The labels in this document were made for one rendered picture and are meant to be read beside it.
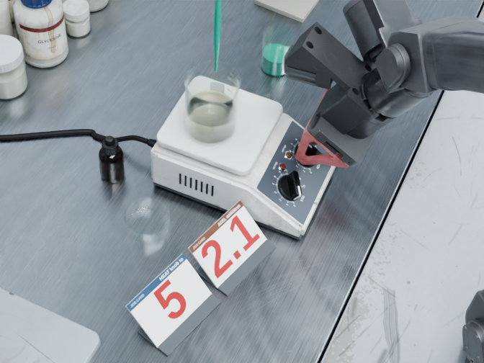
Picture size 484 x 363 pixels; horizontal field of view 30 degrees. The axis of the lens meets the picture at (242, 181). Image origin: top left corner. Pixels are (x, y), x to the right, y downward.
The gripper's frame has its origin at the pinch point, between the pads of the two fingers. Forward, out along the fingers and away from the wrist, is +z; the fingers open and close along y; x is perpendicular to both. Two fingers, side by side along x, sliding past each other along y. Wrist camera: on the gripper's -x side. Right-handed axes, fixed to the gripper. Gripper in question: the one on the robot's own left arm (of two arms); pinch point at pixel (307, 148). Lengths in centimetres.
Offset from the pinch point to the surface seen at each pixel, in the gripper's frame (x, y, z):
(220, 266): -0.6, 17.0, 6.1
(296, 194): 1.4, 6.9, -0.2
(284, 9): -9.4, -27.8, 11.3
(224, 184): -5.8, 9.4, 3.6
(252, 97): -8.7, -2.3, 2.0
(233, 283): 1.7, 17.8, 6.0
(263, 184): -2.3, 7.5, 1.3
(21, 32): -35.6, -1.7, 20.5
